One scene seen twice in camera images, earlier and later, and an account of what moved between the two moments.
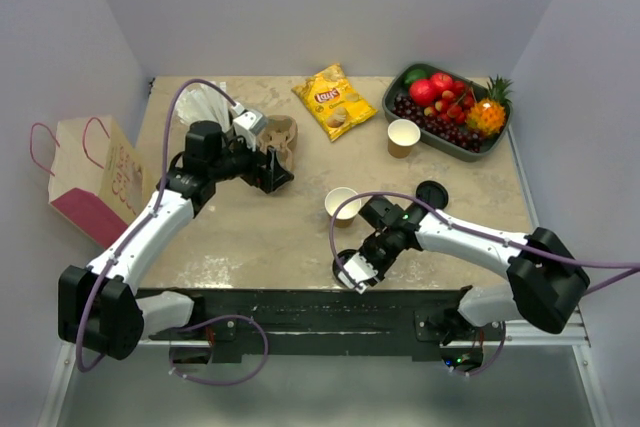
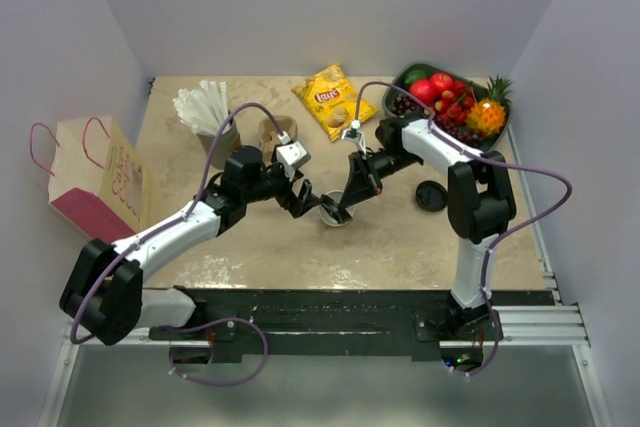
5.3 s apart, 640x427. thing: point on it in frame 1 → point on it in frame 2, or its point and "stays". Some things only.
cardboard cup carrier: (280, 133) stays
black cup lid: (340, 260) → (335, 195)
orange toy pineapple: (487, 115) stays
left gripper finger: (277, 173) → (309, 200)
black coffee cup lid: (433, 194) stays
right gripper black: (381, 269) → (364, 182)
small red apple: (442, 81) stays
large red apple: (422, 92) stays
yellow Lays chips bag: (338, 106) stays
